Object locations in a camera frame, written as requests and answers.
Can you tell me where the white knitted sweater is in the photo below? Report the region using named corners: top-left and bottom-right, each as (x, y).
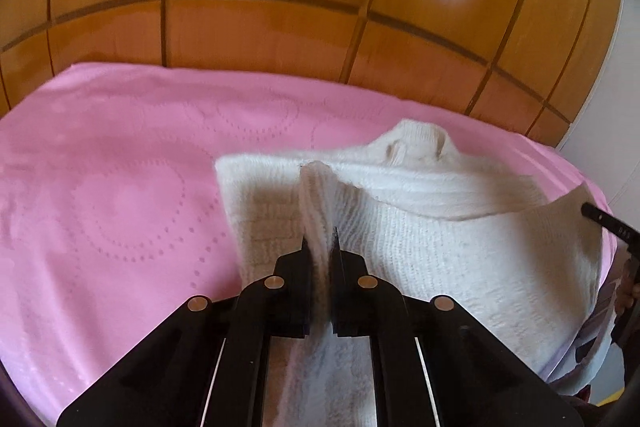
top-left (215, 120), bottom-right (603, 426)

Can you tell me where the person's right hand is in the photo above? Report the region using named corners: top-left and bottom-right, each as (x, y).
top-left (615, 259), bottom-right (640, 315)

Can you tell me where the pink bed sheet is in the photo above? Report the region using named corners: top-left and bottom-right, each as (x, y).
top-left (1, 63), bottom-right (585, 426)

